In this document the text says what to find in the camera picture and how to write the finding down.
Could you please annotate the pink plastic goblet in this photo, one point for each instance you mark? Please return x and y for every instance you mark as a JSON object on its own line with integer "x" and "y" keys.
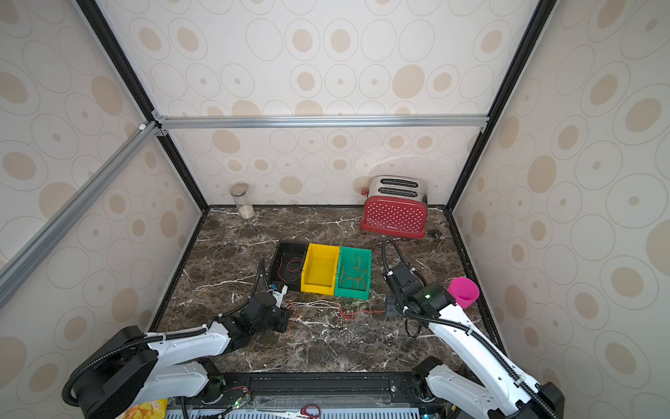
{"x": 465, "y": 291}

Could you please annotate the black plastic bin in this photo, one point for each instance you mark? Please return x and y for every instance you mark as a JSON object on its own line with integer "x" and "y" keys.
{"x": 287, "y": 265}

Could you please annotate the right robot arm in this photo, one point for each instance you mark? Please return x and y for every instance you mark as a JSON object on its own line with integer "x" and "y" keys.
{"x": 503, "y": 390}

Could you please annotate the red handled scissors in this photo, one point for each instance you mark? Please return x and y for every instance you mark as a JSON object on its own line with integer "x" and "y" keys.
{"x": 310, "y": 411}

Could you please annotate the aluminium frame bar back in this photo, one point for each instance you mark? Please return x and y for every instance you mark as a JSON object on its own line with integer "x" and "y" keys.
{"x": 330, "y": 121}

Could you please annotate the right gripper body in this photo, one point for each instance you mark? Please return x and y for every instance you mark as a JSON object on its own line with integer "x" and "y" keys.
{"x": 395, "y": 296}

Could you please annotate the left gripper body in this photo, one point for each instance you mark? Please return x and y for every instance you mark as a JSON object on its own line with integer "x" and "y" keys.
{"x": 276, "y": 321}

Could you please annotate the red polka dot toaster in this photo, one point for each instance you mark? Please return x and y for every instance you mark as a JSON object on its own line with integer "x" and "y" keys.
{"x": 395, "y": 206}

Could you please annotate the yellow snack bag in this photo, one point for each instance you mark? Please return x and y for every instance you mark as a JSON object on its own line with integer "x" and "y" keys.
{"x": 149, "y": 410}

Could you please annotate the aluminium frame bar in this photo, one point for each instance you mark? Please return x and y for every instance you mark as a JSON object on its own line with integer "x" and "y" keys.
{"x": 30, "y": 256}
{"x": 330, "y": 121}

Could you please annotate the green plastic bin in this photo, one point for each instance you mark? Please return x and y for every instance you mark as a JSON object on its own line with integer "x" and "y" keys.
{"x": 354, "y": 273}

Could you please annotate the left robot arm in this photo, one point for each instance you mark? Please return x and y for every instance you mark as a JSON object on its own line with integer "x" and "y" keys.
{"x": 134, "y": 368}

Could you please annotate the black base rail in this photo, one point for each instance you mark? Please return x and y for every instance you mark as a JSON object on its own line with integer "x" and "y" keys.
{"x": 339, "y": 395}

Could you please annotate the aluminium frame bar left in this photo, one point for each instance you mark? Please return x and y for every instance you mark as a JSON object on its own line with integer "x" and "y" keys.
{"x": 30, "y": 256}

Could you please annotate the glass jar with lid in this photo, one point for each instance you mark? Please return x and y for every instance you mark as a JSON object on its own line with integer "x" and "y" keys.
{"x": 240, "y": 194}

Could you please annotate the yellow plastic bin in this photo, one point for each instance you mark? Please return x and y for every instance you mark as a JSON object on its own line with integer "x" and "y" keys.
{"x": 320, "y": 269}

